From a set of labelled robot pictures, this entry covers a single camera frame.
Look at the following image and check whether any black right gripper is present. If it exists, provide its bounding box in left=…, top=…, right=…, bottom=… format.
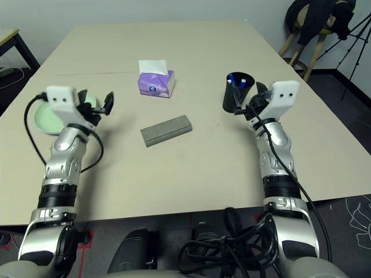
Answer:
left=230, top=82, right=273, bottom=121

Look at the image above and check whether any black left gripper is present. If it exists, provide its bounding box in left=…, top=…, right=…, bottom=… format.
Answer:
left=75, top=89, right=115, bottom=127

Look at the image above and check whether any green plate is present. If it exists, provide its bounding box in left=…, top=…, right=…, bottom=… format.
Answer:
left=34, top=92, right=98, bottom=136

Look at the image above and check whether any black cup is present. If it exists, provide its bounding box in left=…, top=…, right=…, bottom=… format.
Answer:
left=222, top=71, right=256, bottom=114

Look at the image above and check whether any purple tissue pack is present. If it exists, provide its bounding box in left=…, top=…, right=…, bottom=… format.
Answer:
left=137, top=59, right=176, bottom=99

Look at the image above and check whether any black low platform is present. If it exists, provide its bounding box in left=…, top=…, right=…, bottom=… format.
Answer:
left=307, top=68, right=371, bottom=108

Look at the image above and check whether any black tripod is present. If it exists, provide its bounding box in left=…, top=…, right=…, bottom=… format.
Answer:
left=315, top=13, right=371, bottom=101

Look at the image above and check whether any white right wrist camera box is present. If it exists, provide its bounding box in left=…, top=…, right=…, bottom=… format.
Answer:
left=259, top=80, right=300, bottom=122

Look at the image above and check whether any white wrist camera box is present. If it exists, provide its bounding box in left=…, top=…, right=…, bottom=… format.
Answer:
left=259, top=80, right=300, bottom=122
left=45, top=85, right=85, bottom=128

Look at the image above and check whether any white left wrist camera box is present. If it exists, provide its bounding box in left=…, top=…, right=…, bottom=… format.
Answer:
left=45, top=85, right=85, bottom=128

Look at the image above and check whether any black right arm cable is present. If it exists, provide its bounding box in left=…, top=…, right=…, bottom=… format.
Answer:
left=252, top=107, right=333, bottom=260

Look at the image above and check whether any grey power adapter white cable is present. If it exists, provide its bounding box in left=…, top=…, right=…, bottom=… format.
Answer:
left=0, top=66, right=24, bottom=89

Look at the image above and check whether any beige side table black frame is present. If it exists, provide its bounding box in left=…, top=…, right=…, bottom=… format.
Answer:
left=0, top=28, right=41, bottom=72

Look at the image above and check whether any black cable bundle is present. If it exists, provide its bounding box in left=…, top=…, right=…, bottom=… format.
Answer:
left=176, top=206, right=281, bottom=278

